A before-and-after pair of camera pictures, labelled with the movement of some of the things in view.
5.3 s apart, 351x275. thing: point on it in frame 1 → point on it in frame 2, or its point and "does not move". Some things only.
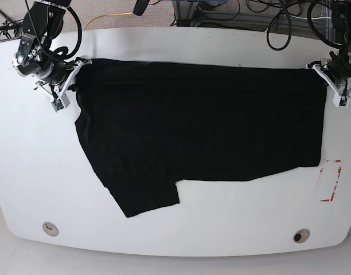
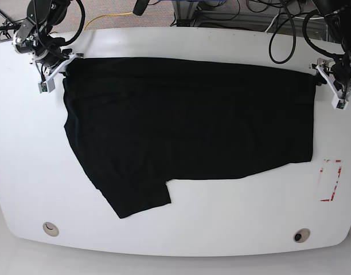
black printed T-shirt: [145, 125] does not move
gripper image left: [32, 59] → [50, 52]
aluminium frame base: [185, 10] does not move
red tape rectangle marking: [321, 171] does not move
